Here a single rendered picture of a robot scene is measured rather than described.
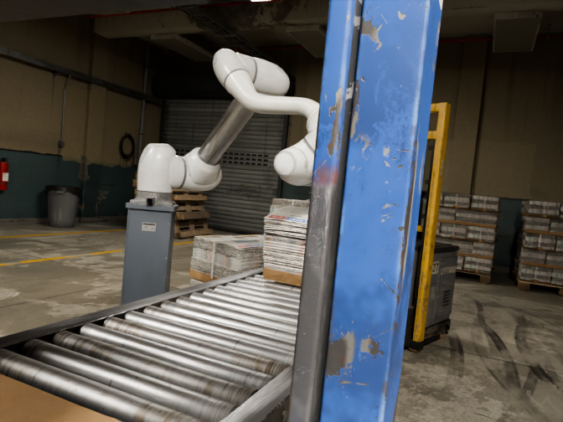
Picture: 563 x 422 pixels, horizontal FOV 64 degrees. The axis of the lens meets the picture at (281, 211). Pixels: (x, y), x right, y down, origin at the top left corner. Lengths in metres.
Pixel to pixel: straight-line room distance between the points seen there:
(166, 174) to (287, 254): 0.76
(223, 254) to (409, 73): 1.97
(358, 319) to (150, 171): 1.74
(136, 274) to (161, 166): 0.48
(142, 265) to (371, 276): 1.76
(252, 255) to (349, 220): 1.90
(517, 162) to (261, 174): 5.00
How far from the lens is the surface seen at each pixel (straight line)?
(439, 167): 3.47
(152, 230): 2.05
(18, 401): 0.77
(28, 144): 9.42
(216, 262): 2.32
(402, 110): 0.36
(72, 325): 1.08
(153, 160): 2.05
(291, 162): 1.28
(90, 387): 0.80
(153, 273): 2.08
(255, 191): 10.10
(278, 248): 1.54
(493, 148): 9.03
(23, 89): 9.40
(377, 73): 0.38
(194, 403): 0.76
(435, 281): 3.75
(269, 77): 1.79
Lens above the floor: 1.13
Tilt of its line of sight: 3 degrees down
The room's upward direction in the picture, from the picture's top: 6 degrees clockwise
